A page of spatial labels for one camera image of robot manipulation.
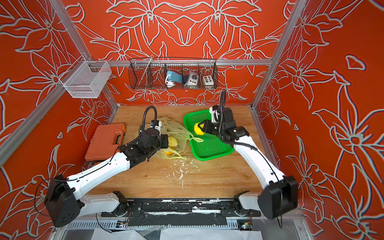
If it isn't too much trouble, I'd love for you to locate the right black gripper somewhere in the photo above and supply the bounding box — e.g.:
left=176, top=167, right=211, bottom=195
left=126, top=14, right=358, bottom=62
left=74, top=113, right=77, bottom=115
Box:
left=197, top=119, right=226, bottom=138

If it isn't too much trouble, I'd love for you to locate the yellow-green printed plastic bag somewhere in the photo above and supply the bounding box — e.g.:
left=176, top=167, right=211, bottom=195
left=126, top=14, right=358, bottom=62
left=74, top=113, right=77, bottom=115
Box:
left=154, top=117, right=204, bottom=160

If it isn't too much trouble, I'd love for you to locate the pale yellow pear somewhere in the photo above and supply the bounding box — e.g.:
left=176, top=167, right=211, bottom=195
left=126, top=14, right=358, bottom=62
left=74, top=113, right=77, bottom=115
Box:
left=168, top=136, right=178, bottom=148

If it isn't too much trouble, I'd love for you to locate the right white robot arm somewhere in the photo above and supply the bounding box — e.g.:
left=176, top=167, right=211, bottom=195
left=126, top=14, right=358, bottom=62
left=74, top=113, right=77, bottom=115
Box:
left=195, top=105, right=299, bottom=220

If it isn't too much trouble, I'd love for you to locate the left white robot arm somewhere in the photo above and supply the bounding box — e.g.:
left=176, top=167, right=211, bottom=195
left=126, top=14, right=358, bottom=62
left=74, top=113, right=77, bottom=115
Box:
left=44, top=128, right=169, bottom=228

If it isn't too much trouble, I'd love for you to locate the green perforated plastic basket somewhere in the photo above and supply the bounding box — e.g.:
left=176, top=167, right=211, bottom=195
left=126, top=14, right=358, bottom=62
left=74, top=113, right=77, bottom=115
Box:
left=183, top=110, right=234, bottom=161

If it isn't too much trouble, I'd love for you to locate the orange plastic tool case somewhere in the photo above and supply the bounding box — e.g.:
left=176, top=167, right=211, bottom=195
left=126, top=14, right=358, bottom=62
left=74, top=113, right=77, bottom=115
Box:
left=85, top=123, right=126, bottom=162

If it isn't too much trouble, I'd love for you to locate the white button box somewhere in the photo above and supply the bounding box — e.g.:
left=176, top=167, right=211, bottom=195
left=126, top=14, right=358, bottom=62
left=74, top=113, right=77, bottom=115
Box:
left=202, top=75, right=215, bottom=88

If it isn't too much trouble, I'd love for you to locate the white round-dial device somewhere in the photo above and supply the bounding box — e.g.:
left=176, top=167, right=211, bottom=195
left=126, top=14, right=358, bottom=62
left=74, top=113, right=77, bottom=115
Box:
left=183, top=72, right=200, bottom=87

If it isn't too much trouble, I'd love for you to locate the blue and white device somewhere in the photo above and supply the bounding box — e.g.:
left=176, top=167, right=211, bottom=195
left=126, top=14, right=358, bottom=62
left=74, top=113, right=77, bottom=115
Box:
left=165, top=71, right=183, bottom=88

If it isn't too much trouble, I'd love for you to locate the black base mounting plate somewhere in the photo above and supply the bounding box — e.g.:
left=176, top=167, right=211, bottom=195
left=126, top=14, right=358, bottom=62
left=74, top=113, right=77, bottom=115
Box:
left=101, top=199, right=262, bottom=229

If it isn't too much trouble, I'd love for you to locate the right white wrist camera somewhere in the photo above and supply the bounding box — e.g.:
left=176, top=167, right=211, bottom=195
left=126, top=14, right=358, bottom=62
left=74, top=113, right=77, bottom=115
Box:
left=209, top=105, right=220, bottom=123

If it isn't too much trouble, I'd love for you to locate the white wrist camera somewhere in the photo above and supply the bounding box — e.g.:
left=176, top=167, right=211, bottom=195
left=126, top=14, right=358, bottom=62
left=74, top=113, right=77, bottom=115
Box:
left=209, top=105, right=220, bottom=123
left=151, top=120, right=162, bottom=132

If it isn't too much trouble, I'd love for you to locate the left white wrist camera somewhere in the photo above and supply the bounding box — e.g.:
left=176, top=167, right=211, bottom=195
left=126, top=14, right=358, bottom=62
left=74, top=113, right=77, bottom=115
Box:
left=151, top=120, right=162, bottom=132

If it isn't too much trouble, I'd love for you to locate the left black corrugated cable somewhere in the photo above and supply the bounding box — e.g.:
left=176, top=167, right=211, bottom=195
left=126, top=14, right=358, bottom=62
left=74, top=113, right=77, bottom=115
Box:
left=140, top=105, right=158, bottom=133

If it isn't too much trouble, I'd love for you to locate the black corrugated cable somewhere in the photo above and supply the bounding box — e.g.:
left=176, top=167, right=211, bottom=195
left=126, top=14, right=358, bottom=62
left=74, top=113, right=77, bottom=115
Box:
left=140, top=105, right=158, bottom=133
left=218, top=89, right=265, bottom=157

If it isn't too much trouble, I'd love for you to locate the right black corrugated cable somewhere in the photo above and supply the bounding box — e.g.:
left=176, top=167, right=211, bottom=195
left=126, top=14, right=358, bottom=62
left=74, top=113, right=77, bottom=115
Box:
left=218, top=89, right=265, bottom=157

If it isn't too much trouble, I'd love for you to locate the black wire wall basket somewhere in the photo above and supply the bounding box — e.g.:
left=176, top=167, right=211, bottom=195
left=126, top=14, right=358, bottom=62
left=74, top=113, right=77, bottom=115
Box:
left=129, top=57, right=219, bottom=90

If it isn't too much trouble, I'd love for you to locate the clear acrylic wall box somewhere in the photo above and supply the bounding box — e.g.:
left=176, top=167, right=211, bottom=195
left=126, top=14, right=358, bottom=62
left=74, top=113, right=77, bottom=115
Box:
left=60, top=62, right=112, bottom=99

